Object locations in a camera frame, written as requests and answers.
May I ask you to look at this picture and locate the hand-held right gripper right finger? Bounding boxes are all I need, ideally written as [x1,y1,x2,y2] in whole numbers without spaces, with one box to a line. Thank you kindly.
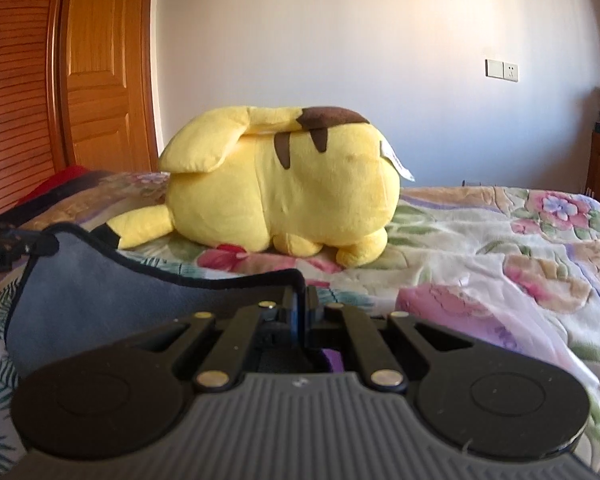
[306,286,475,394]

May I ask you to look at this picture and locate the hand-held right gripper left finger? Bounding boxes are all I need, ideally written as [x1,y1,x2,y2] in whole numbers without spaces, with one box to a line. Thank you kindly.
[130,283,306,394]

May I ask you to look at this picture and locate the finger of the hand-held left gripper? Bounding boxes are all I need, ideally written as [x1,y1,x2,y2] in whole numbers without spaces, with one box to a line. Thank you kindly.
[24,232,62,262]

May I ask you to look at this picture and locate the blue-grey towel with black edge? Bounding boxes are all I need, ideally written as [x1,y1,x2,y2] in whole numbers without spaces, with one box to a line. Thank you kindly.
[4,222,307,378]

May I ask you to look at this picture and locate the red cloth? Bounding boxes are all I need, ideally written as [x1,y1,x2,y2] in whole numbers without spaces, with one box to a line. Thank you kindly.
[27,164,103,200]

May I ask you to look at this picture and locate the yellow plush toy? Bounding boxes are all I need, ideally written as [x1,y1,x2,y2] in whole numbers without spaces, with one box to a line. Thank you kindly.
[102,104,417,268]

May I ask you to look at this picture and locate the floral bed blanket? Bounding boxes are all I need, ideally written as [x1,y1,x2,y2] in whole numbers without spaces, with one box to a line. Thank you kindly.
[0,170,600,476]

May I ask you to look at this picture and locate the wooden wardrobe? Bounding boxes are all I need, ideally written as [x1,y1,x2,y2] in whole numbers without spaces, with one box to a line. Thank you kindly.
[0,0,162,217]

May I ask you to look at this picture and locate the white wall socket plate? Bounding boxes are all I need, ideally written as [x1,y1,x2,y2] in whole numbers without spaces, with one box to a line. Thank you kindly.
[485,58,520,83]

